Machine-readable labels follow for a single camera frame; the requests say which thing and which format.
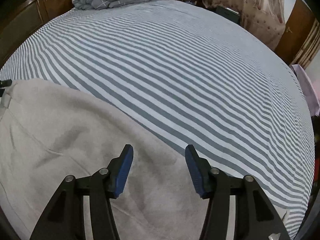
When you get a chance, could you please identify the beige fleece pants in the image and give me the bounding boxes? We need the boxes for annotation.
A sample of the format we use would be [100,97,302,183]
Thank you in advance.
[1,79,208,239]

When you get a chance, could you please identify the dark wooden headboard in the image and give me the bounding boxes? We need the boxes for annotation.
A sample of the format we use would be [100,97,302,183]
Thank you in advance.
[1,0,74,66]

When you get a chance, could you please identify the lilac folded cloth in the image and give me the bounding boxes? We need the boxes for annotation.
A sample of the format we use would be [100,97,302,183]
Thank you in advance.
[290,64,319,116]

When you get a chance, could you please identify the grey white striped bedsheet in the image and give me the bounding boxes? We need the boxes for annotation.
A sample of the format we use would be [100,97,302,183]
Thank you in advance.
[1,0,315,237]

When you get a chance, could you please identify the striped brown side curtain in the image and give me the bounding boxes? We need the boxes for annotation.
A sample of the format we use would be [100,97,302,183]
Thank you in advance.
[291,19,320,69]

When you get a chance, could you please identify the brown wooden door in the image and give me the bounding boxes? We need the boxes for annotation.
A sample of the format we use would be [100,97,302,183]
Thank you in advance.
[274,0,316,64]

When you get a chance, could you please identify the dark box near curtain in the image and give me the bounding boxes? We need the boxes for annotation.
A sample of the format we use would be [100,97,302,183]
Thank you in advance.
[215,5,240,25]

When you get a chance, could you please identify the pink patterned curtain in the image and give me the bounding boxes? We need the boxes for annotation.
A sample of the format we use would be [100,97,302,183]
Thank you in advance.
[203,0,285,50]

